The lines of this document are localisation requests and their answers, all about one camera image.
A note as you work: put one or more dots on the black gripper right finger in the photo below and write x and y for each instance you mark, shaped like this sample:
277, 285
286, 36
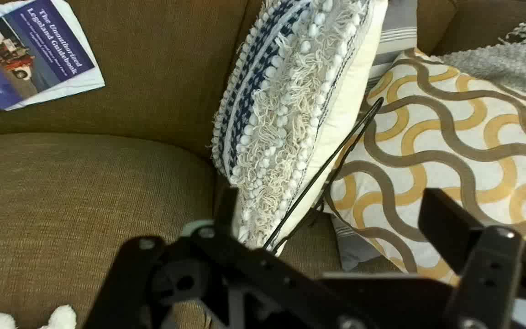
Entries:
487, 267

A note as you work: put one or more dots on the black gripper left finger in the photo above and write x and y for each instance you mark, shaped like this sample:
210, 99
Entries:
244, 261

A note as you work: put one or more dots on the wavy gold patterned pillow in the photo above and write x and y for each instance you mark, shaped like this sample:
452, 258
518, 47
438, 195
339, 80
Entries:
456, 139

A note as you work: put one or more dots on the blue white textured pillow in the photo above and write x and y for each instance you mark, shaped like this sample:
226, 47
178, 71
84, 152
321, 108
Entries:
286, 110

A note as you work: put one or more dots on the brown fabric sofa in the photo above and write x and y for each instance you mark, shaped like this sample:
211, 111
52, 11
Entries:
91, 201

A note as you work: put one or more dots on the white plush toy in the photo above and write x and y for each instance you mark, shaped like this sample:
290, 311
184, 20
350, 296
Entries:
62, 318

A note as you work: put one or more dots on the grey knit blanket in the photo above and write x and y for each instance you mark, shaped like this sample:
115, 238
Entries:
511, 60

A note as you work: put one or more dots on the blue white booklet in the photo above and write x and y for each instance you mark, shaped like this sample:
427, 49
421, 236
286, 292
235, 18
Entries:
25, 55

